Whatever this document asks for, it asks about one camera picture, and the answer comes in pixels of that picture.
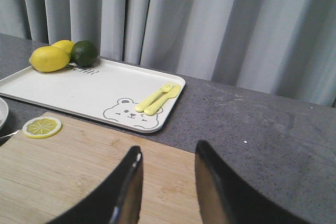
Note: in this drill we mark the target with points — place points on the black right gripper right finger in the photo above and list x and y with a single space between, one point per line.
224 197

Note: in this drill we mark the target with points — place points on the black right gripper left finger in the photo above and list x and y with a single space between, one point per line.
116 200

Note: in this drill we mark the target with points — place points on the white round plate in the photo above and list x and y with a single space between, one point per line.
4 111

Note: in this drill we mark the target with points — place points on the white bear tray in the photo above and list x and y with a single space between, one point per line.
107 92

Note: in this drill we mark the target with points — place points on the wooden cutting board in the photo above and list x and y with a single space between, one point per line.
41 178

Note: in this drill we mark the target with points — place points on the yellow plastic fork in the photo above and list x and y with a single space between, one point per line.
150 99

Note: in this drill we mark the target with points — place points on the yellow plastic knife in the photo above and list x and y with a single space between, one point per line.
154 107

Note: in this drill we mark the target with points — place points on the lemon slice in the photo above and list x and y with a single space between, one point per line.
42 127

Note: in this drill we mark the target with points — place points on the green lime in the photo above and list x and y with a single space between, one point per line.
84 53

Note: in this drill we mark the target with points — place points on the front yellow lemon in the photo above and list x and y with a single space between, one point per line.
49 59

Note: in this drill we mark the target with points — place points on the yellow lemon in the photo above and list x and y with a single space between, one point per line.
49 59
65 45

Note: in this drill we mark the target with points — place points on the rear yellow lemon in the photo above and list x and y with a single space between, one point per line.
65 45

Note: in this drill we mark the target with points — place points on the grey curtain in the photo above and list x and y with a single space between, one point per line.
282 47

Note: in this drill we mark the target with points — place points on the metal board handle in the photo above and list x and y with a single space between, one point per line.
8 136

